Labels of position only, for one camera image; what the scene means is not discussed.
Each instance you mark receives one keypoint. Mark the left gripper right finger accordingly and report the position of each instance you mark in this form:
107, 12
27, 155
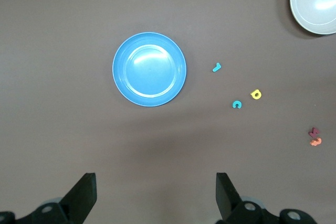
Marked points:
227, 200

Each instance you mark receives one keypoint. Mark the teal foam letter l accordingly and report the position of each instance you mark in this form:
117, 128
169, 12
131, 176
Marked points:
216, 67

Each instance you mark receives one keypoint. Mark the teal foam letter c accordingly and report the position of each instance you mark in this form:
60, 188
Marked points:
234, 104

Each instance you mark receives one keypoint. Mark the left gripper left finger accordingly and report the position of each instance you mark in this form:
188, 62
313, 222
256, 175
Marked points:
81, 197

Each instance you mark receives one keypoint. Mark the yellow foam letter d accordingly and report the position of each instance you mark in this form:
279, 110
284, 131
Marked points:
256, 94

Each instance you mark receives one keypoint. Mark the blue plate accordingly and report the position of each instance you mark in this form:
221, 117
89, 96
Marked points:
149, 69

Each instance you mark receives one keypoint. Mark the orange foam letter t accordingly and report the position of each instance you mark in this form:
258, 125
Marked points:
315, 142

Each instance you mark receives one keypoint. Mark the maroon foam letter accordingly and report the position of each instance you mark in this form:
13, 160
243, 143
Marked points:
313, 131

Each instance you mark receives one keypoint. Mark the beige plate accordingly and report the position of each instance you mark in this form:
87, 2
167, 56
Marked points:
315, 1

